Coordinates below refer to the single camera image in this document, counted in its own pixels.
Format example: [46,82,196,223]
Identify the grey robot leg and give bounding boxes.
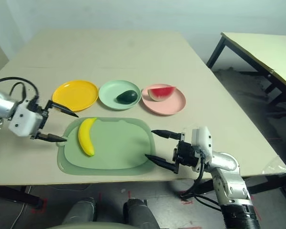
[123,198,160,229]
[61,197,97,225]

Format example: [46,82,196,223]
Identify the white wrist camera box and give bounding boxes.
[8,100,43,138]
[191,126,214,159]

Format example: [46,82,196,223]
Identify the yellow plastic plate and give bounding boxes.
[52,80,99,113]

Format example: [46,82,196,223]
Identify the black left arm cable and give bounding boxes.
[0,76,40,107]

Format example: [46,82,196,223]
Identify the red watermelon slice toy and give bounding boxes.
[147,86,176,102]

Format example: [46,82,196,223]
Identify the yellow toy banana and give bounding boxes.
[78,117,97,157]

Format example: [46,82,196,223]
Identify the mint green plastic plate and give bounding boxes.
[98,80,142,111]

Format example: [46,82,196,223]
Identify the grey-green robot torso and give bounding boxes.
[46,221,134,229]

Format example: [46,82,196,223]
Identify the grey robot right leg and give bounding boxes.
[123,198,160,229]

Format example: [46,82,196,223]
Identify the dark green toy avocado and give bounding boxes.
[116,90,137,104]

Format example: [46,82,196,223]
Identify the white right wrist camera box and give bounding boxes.
[191,126,214,159]

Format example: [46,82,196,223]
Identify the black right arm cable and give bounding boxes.
[180,162,222,210]

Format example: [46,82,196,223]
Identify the cream side table black legs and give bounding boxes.
[206,32,286,105]

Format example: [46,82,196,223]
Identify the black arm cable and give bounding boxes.
[180,162,222,210]
[0,76,40,107]

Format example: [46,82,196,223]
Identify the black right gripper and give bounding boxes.
[144,129,202,174]

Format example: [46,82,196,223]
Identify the green cutting board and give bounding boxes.
[57,117,156,177]

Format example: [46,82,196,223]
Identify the clear plastic bag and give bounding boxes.
[262,157,286,176]

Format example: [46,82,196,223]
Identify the grey robot left leg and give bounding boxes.
[61,197,97,225]

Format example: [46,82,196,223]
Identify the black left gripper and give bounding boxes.
[30,100,79,143]

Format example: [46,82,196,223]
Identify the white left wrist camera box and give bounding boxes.
[8,100,43,138]

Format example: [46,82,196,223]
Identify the thin white floor cable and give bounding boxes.
[13,186,29,227]

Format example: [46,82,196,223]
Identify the pink plastic plate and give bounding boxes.
[141,83,187,116]

